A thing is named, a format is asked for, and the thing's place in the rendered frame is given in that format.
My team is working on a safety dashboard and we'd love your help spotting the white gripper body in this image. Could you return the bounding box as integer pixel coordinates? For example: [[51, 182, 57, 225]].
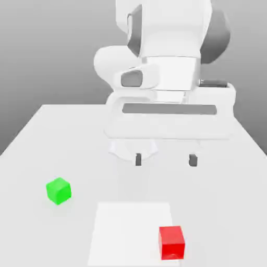
[[103, 82, 237, 140]]

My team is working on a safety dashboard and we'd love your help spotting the small red cube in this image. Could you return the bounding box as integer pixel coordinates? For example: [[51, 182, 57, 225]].
[[157, 225, 186, 261]]

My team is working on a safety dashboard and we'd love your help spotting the small green cube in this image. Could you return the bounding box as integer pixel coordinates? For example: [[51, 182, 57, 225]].
[[45, 177, 72, 206]]

